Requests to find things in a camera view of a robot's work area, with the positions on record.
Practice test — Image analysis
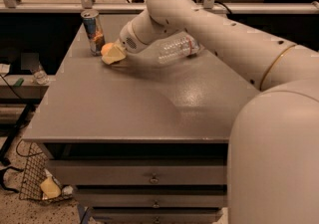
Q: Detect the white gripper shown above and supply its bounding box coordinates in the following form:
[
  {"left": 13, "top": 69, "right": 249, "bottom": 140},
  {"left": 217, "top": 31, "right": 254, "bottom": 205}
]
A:
[{"left": 102, "top": 22, "right": 147, "bottom": 65}]

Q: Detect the orange fruit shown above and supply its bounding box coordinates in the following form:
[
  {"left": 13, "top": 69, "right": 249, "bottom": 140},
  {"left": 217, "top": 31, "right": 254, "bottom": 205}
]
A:
[{"left": 101, "top": 43, "right": 113, "bottom": 56}]

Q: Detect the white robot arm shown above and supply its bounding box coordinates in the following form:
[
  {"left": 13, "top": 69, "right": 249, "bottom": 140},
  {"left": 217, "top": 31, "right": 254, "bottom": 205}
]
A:
[{"left": 102, "top": 0, "right": 319, "bottom": 224}]

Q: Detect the blue silver redbull can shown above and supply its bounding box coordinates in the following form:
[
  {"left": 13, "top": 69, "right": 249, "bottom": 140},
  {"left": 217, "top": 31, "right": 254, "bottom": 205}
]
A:
[{"left": 81, "top": 9, "right": 105, "bottom": 56}]

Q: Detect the clear plastic water bottle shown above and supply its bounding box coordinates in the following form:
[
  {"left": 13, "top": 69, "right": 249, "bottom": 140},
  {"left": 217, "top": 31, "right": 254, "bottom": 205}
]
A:
[{"left": 159, "top": 35, "right": 200, "bottom": 64}]

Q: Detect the small clear bottle on shelf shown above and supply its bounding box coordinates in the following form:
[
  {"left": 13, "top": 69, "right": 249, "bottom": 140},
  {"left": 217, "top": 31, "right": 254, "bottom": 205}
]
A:
[{"left": 31, "top": 63, "right": 49, "bottom": 85}]

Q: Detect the grey drawer cabinet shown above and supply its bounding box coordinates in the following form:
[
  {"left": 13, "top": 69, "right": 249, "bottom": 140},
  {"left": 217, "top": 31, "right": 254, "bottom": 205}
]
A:
[{"left": 24, "top": 20, "right": 256, "bottom": 224}]

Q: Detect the yellow sponge in basket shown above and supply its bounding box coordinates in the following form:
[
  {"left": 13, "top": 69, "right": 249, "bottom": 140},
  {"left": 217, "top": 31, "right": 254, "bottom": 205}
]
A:
[{"left": 40, "top": 177, "right": 61, "bottom": 199}]

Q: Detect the black wire basket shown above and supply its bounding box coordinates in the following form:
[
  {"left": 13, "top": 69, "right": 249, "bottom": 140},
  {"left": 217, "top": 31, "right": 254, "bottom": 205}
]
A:
[{"left": 19, "top": 143, "right": 73, "bottom": 204}]

